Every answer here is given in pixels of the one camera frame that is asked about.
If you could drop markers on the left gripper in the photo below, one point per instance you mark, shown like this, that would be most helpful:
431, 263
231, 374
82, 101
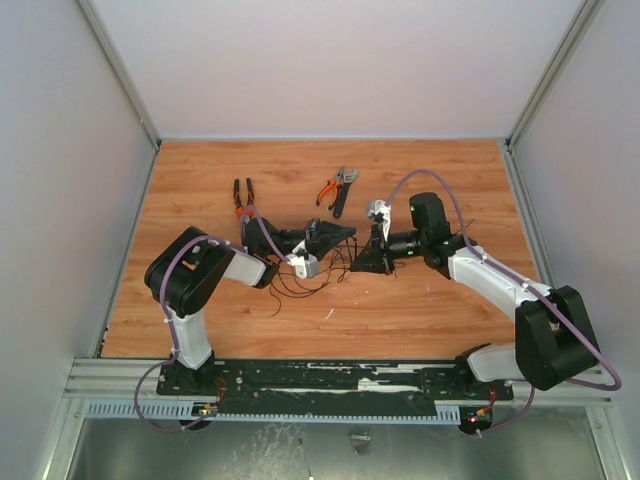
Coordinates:
327, 235

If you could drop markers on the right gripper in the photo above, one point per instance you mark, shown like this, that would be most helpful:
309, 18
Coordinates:
378, 245

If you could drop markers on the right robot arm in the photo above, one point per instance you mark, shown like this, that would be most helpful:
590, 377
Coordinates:
554, 339

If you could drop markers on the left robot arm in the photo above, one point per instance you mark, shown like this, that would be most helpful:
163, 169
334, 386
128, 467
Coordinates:
183, 278

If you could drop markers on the orange needle nose pliers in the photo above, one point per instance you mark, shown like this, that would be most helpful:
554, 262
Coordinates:
333, 187

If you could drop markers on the black adjustable wrench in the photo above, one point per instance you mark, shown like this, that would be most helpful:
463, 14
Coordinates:
345, 180

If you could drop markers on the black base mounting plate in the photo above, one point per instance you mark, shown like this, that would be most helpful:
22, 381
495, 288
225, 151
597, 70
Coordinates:
343, 387

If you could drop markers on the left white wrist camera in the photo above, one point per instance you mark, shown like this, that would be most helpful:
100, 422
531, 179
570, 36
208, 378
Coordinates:
304, 264

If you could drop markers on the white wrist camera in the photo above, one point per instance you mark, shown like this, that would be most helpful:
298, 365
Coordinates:
304, 264
379, 212

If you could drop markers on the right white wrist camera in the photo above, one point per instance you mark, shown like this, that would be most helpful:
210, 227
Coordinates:
379, 212

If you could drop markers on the aluminium front rail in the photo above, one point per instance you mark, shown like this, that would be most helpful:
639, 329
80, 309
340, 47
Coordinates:
118, 377

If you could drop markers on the left aluminium frame post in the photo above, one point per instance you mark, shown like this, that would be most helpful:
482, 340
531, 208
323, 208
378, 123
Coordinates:
106, 44

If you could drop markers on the aluminium frame post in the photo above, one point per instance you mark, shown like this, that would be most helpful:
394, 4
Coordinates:
580, 23
106, 44

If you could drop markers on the right aluminium frame post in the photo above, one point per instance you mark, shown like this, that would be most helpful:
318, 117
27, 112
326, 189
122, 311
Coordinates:
580, 23

